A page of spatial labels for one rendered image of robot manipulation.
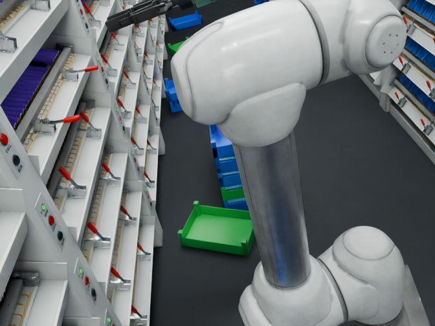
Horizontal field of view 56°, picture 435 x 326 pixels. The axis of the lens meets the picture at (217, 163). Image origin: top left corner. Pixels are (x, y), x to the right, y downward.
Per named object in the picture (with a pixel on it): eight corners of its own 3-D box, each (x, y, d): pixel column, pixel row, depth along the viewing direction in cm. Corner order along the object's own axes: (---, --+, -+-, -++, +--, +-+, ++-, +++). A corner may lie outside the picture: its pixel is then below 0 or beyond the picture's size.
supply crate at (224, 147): (276, 120, 184) (274, 105, 179) (285, 145, 168) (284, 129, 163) (210, 132, 185) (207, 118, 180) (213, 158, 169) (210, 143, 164)
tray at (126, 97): (139, 80, 207) (141, 54, 199) (129, 148, 158) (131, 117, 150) (98, 76, 203) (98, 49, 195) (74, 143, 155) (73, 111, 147)
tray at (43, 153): (91, 68, 128) (91, 39, 123) (42, 195, 80) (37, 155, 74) (23, 60, 125) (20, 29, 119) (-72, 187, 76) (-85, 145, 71)
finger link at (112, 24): (134, 22, 109) (133, 23, 108) (110, 32, 110) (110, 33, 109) (129, 11, 107) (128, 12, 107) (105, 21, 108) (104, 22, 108)
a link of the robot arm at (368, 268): (419, 310, 98) (424, 249, 85) (350, 340, 96) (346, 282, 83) (378, 262, 111) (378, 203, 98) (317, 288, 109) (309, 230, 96)
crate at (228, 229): (259, 220, 181) (258, 207, 176) (248, 256, 166) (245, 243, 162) (197, 213, 191) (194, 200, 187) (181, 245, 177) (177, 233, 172)
